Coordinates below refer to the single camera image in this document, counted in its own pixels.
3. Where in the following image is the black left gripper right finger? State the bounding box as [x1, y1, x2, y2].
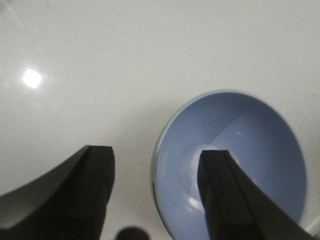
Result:
[197, 150, 314, 240]

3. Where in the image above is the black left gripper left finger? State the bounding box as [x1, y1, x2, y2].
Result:
[0, 145, 115, 240]

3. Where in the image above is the blue plastic bowl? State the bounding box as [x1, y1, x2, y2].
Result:
[151, 90, 307, 240]

